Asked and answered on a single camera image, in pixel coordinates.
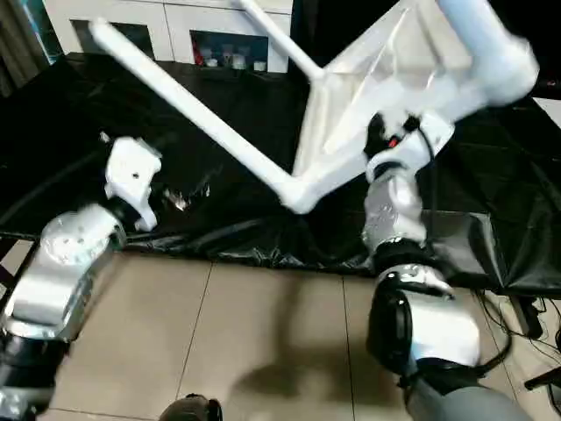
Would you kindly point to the white flat sheet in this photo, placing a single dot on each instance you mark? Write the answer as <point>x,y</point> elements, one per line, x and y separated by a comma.
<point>552,109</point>

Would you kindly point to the red bottle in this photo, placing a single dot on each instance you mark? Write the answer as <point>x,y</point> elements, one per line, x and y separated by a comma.
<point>200,54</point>

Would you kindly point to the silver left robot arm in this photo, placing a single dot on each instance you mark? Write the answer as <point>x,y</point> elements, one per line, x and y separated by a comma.
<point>57,272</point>

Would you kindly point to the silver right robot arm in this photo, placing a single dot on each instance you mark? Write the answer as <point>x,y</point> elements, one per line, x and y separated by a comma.
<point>394,210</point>

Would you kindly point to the black power strip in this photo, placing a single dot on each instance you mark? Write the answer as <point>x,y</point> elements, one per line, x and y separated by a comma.
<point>531,320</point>

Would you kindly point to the grey curtain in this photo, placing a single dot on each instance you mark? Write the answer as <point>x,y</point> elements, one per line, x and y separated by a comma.
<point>22,44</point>

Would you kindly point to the white plastic table leg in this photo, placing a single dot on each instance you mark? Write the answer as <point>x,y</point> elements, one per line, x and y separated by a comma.
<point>197,114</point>
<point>482,35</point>
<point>285,39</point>

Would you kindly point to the white glass-door cabinet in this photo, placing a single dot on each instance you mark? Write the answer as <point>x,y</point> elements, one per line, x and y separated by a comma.
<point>175,17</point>

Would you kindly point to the black floor stand base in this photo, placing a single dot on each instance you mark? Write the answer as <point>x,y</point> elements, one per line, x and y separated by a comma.
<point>545,379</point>

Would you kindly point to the grey robot left foot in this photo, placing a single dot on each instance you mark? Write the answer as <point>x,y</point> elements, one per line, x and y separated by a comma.
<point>193,408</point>

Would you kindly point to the white plastic table top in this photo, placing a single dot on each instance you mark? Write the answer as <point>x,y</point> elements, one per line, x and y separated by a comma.
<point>337,131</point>

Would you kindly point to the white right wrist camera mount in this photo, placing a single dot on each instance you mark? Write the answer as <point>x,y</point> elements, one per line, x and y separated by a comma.
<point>412,149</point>

